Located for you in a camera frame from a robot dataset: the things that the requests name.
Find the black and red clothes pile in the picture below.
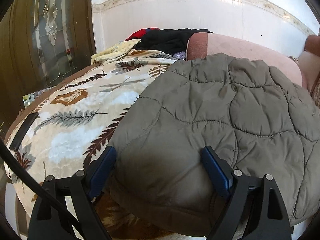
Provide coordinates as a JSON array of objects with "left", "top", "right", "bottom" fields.
[{"left": 125, "top": 28, "right": 211, "bottom": 55}]

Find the yellow patterned cloth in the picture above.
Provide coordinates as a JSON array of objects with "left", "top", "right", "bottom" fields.
[{"left": 91, "top": 39, "right": 140, "bottom": 64}]

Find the grey-olive puffer jacket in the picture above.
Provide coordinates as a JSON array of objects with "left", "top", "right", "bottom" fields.
[{"left": 109, "top": 54, "right": 319, "bottom": 237}]

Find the black cable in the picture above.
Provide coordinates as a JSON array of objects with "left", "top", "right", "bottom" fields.
[{"left": 0, "top": 137, "right": 83, "bottom": 240}]

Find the leaf-patterned fleece blanket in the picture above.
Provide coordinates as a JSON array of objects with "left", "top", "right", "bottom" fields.
[{"left": 4, "top": 48, "right": 190, "bottom": 240}]

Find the brown glass-panel door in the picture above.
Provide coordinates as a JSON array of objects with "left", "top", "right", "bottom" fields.
[{"left": 1, "top": 0, "right": 96, "bottom": 131}]

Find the black remote control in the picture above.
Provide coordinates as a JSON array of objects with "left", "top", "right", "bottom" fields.
[{"left": 9, "top": 112, "right": 39, "bottom": 152}]

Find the pink rolled quilt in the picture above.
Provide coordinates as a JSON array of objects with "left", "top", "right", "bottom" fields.
[{"left": 187, "top": 33, "right": 319, "bottom": 94}]

